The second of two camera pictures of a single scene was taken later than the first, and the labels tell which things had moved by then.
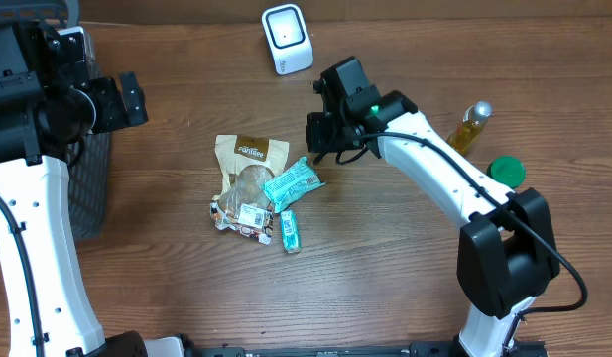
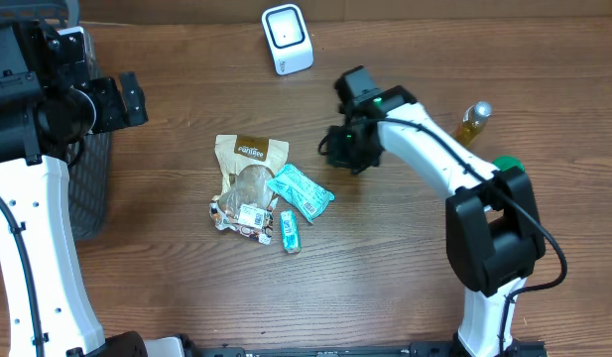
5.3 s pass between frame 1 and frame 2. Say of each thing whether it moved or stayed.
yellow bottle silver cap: stayed
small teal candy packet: stayed
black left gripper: stayed
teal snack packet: moved
